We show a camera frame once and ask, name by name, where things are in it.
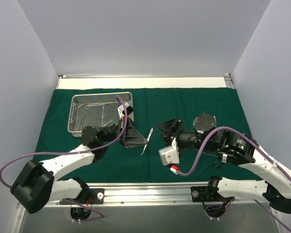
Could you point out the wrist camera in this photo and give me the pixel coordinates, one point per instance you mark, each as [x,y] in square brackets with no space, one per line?
[126,108]
[169,156]

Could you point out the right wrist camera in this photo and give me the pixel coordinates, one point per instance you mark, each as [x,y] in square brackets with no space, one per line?
[169,156]

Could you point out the aluminium front rail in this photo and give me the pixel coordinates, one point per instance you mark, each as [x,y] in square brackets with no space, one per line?
[143,194]

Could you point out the silver surgical scissors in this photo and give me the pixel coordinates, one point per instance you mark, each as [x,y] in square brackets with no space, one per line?
[85,106]

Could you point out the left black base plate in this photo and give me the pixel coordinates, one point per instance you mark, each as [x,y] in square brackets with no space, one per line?
[94,194]

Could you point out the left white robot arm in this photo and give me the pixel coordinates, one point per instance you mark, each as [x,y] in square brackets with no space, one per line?
[40,182]

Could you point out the green surgical cloth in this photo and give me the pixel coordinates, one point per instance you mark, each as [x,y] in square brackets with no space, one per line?
[151,106]

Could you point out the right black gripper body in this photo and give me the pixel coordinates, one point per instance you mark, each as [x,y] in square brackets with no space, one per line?
[174,132]

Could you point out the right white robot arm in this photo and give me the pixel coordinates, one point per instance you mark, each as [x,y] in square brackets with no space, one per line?
[229,147]

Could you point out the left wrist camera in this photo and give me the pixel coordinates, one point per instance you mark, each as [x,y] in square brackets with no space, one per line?
[126,108]

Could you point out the metal mesh instrument tray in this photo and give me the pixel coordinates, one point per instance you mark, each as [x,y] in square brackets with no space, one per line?
[103,113]

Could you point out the aluminium right side rail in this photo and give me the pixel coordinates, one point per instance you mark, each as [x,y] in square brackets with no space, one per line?
[228,81]

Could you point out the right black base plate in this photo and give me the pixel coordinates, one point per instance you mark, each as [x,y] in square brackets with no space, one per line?
[203,194]

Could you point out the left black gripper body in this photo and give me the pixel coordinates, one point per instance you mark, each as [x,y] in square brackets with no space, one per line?
[122,131]

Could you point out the aluminium rail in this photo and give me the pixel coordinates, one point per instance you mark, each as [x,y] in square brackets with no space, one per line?
[143,194]
[228,81]

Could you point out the silver forceps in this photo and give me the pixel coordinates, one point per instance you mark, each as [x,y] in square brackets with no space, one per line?
[148,139]

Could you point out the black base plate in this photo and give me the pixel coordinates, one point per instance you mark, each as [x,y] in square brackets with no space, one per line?
[203,194]
[94,194]

